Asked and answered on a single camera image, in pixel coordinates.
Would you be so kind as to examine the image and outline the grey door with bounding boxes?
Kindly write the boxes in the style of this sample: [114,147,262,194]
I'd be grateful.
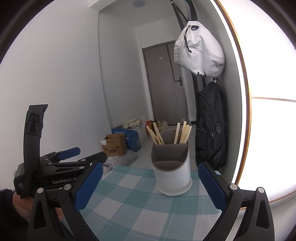
[142,41,188,126]

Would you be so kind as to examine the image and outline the teal plaid tablecloth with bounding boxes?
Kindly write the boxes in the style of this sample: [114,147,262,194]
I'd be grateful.
[80,166,221,240]

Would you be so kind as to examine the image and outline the brown cardboard box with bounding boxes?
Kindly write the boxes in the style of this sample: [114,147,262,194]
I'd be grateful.
[100,133,127,157]

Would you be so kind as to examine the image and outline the grey plastic parcel bag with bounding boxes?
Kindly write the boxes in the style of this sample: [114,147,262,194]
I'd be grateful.
[103,150,137,175]

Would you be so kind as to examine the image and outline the left hand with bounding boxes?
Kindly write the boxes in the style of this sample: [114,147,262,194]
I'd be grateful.
[13,192,34,221]

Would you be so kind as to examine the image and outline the beige cloth bag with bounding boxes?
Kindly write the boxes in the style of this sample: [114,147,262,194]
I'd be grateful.
[124,118,144,129]

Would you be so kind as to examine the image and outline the blue cardboard box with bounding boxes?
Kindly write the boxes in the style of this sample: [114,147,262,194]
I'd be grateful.
[111,126,140,152]

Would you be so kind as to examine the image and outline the white grey utensil holder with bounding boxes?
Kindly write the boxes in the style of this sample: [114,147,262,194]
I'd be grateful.
[151,129,192,196]

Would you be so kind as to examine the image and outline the black backpack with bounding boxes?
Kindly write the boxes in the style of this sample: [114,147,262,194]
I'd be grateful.
[195,82,228,170]

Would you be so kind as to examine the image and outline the yellow red shopping bag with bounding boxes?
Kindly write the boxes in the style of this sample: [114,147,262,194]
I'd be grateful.
[145,120,156,133]

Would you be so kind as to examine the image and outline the beige tote bag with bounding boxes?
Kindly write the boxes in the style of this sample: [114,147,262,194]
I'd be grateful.
[159,120,169,132]

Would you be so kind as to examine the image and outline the white hanging bag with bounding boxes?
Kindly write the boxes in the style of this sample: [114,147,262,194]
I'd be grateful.
[174,21,225,78]

